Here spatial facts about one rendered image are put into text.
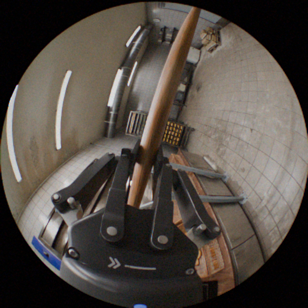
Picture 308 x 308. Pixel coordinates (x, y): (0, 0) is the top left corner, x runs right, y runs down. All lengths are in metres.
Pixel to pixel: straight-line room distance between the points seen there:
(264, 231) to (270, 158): 0.74
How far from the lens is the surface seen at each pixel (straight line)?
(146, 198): 1.49
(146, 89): 5.27
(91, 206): 1.33
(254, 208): 1.29
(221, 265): 0.82
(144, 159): 0.16
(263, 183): 1.26
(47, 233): 1.36
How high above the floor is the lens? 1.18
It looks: 6 degrees down
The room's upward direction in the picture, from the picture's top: 76 degrees counter-clockwise
